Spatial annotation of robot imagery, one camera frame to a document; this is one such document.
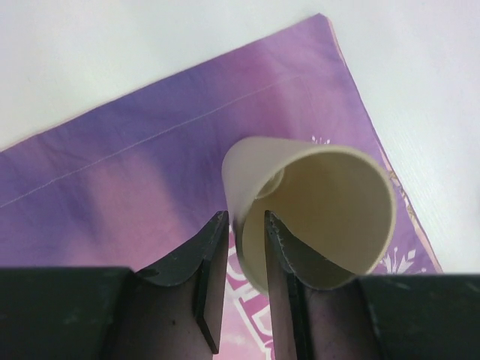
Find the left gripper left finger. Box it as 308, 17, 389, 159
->
108, 211, 229, 359

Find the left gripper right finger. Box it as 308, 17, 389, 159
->
264, 211, 382, 359

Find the beige plastic cup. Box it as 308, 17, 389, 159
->
221, 136, 397, 293

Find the purple Elsa placemat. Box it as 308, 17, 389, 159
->
0, 13, 446, 360

